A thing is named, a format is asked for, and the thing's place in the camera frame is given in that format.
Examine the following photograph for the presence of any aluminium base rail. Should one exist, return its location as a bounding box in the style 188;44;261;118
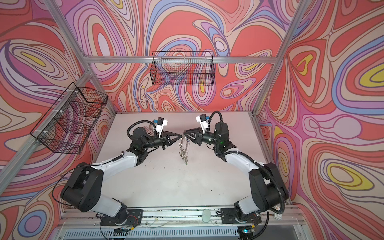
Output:
51;206;312;240

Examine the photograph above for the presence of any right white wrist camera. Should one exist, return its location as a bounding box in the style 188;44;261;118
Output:
196;114;210;134

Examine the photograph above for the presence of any black wire basket wall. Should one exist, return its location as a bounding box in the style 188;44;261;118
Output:
30;83;108;155
150;50;216;86

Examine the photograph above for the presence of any black wire basket left wall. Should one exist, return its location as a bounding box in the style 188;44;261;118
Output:
30;83;108;155

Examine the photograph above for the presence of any white oval puck on rail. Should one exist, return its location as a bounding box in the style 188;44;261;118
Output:
202;209;211;223

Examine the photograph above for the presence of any white label tag on rail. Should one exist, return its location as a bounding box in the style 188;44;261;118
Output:
274;213;283;221

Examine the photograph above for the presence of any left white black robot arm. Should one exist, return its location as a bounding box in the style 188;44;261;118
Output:
61;118;182;226

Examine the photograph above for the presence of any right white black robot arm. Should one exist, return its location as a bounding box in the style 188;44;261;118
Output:
184;111;289;220

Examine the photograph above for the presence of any black wire basket back wall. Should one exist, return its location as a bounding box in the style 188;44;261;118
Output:
150;50;216;86

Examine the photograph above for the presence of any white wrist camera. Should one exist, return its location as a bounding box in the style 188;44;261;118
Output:
196;114;210;134
153;117;168;138

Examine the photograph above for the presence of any metal disc key ring holder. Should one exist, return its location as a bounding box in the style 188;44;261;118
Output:
179;135;190;166

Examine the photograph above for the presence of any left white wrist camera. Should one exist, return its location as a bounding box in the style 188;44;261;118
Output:
153;117;168;138

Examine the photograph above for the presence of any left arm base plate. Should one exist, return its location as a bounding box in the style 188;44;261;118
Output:
100;209;144;227

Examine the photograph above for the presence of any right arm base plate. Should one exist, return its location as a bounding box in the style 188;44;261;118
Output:
218;208;262;225

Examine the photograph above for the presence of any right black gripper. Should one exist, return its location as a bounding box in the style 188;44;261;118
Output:
184;127;221;146

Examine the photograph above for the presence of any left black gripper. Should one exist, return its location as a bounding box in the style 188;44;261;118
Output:
141;133;182;153

